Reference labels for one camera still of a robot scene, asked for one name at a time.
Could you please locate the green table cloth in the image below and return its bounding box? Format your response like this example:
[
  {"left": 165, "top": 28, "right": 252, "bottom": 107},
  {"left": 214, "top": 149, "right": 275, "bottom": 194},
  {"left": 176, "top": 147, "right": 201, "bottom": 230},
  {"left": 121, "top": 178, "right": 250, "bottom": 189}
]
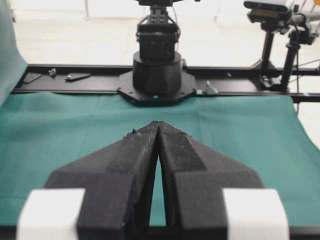
[{"left": 0, "top": 92, "right": 320, "bottom": 226}]

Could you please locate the black flat bracket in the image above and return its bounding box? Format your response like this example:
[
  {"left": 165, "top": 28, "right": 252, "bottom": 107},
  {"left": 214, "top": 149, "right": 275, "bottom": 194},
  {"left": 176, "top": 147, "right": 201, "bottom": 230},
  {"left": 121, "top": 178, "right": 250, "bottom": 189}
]
[{"left": 65, "top": 72, "right": 91, "bottom": 82}]

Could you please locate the black camera stand pole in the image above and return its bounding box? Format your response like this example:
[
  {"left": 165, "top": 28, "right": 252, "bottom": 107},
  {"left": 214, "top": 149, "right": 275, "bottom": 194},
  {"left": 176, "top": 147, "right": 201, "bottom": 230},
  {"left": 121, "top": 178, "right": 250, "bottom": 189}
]
[{"left": 279, "top": 12, "right": 316, "bottom": 91}]

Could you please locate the black aluminium frame rail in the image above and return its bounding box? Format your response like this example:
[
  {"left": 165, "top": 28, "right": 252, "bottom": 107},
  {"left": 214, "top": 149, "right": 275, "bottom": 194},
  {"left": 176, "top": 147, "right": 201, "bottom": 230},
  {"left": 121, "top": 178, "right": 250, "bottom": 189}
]
[{"left": 12, "top": 64, "right": 320, "bottom": 106}]

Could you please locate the grey depth camera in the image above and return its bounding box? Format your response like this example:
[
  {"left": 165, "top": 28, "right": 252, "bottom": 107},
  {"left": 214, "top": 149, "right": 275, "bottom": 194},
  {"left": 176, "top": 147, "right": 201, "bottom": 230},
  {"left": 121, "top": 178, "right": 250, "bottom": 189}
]
[{"left": 243, "top": 0, "right": 295, "bottom": 35}]

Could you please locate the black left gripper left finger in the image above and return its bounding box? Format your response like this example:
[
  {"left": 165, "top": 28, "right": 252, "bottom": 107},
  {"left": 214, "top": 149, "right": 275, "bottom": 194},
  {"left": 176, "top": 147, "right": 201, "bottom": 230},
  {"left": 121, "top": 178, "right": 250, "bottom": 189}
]
[{"left": 45, "top": 121, "right": 159, "bottom": 240}]

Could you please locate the green backdrop curtain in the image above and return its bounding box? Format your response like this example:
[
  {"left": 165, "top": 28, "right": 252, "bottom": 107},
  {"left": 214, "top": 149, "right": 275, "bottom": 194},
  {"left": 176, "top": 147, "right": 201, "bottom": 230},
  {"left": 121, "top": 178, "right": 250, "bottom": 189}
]
[{"left": 0, "top": 0, "right": 28, "bottom": 104}]

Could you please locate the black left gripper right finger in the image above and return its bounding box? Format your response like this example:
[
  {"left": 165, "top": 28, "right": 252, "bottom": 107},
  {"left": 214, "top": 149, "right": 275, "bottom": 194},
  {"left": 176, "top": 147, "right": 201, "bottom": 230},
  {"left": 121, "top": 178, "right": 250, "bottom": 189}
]
[{"left": 158, "top": 121, "right": 264, "bottom": 240}]

